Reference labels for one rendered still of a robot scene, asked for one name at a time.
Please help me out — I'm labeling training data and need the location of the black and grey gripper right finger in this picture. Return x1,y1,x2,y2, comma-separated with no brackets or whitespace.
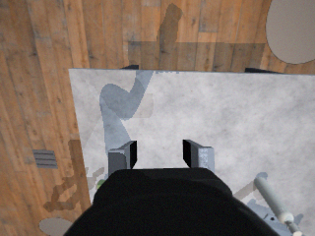
183,140,215,173

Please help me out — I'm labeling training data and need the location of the grey metal shelving unit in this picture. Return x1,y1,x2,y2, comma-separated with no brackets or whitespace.
262,214,293,236

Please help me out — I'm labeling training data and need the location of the grey bottle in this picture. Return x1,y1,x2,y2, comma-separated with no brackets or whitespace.
254,177,302,236

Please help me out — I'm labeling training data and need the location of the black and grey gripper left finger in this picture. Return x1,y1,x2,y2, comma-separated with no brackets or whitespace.
108,141,137,177

